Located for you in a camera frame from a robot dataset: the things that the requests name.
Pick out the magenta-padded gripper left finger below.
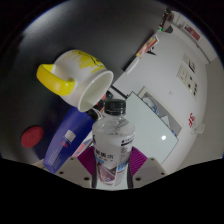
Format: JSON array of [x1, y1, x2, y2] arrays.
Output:
[[54, 145, 98, 190]]

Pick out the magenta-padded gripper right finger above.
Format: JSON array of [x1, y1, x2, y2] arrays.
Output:
[[127, 146, 168, 190]]

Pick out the clear black-capped drink bottle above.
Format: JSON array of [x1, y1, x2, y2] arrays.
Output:
[[91, 98, 136, 187]]

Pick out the large blue cardboard box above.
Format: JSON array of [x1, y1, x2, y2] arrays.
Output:
[[42, 105, 101, 174]]

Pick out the whiteboard on stand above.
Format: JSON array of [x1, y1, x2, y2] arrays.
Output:
[[109, 91, 180, 166]]

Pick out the colourful booklet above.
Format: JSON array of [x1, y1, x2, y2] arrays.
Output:
[[135, 34, 160, 58]]

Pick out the dark chair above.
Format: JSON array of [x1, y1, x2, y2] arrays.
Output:
[[159, 8, 174, 34]]

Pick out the white wall-mounted device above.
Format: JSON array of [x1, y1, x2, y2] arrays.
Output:
[[191, 123, 206, 135]]

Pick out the white mug with yellow handle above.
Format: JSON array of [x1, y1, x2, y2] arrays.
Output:
[[36, 49, 115, 113]]

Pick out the large white wall poster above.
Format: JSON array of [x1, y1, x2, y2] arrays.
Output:
[[176, 63, 199, 98]]

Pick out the small white wall poster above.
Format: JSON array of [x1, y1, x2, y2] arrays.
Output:
[[182, 53, 198, 73]]

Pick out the red wall poster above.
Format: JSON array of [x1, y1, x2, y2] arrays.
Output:
[[183, 23, 203, 43]]

